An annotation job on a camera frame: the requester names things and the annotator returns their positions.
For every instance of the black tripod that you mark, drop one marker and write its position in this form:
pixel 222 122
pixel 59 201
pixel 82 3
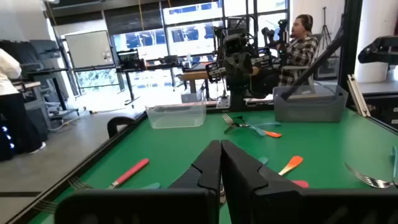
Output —
pixel 325 31

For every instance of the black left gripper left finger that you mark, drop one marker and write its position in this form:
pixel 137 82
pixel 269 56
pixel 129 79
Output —
pixel 205 168

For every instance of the clear plastic bin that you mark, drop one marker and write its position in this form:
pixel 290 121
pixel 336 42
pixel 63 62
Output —
pixel 174 118

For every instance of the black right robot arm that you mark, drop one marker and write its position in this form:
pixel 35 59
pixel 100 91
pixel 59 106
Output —
pixel 239 99

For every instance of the grey translucent plastic bin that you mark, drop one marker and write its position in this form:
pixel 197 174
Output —
pixel 311 109

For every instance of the wooden table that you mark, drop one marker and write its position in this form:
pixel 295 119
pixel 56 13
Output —
pixel 196 75

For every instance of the silver aluminium extrusion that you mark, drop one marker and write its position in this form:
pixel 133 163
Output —
pixel 357 95

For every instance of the black drawer cabinet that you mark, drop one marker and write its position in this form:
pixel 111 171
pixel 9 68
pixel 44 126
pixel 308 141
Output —
pixel 382 105

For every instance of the black frame post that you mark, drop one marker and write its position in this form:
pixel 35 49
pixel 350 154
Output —
pixel 349 46

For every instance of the person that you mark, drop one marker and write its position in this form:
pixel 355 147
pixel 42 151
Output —
pixel 300 54
pixel 12 124

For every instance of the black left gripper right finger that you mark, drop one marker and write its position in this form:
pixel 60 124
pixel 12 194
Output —
pixel 242 174

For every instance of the white round column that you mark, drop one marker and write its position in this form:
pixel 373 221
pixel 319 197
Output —
pixel 373 18

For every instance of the black diagonal frame strut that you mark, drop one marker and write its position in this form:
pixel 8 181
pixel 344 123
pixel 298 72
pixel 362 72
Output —
pixel 314 63

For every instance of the black background robot arm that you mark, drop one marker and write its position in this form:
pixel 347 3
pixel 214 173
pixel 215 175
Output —
pixel 283 34
pixel 379 49

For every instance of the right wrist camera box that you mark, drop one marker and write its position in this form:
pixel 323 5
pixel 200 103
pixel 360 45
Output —
pixel 235 43

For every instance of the black computer with blue light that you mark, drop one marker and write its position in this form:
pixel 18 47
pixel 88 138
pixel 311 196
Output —
pixel 6 149

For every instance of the black standing desk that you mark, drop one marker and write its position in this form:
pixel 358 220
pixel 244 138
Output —
pixel 129 87

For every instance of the whiteboard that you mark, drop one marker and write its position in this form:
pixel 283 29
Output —
pixel 88 49

